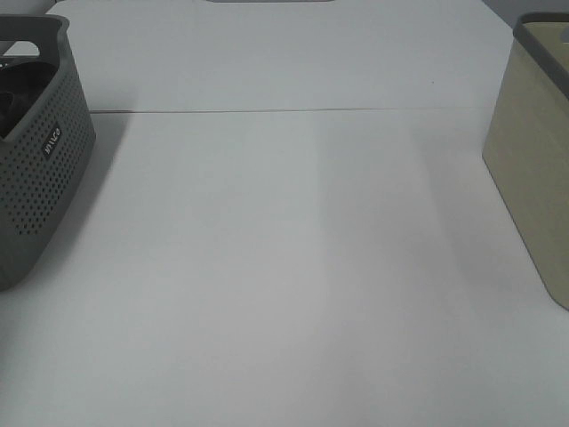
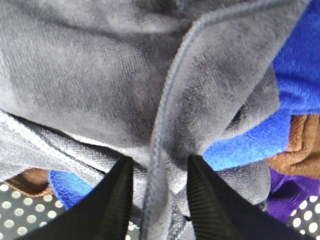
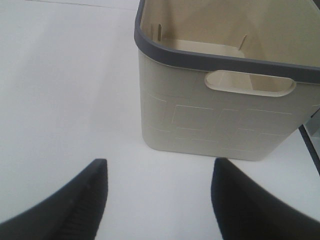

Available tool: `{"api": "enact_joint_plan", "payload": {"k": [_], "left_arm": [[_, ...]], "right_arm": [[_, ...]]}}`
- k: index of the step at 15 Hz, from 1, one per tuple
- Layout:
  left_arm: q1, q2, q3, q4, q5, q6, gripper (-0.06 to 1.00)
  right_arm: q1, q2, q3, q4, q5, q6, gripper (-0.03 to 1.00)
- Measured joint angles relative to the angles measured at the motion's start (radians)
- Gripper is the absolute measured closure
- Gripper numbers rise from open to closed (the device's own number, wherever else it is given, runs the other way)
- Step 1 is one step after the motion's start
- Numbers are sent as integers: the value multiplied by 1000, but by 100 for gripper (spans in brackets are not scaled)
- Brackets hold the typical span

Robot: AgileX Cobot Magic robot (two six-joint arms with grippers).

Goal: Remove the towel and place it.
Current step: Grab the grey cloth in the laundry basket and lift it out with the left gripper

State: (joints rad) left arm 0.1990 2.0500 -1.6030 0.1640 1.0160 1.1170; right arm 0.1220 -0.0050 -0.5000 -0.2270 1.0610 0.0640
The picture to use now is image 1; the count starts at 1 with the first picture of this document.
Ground dark grey towel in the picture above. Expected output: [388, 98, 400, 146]
[1, 61, 45, 137]

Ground beige bin with grey rim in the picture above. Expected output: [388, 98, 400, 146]
[482, 12, 568, 308]

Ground grey perforated plastic basket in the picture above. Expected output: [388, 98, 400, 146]
[1, 14, 96, 289]

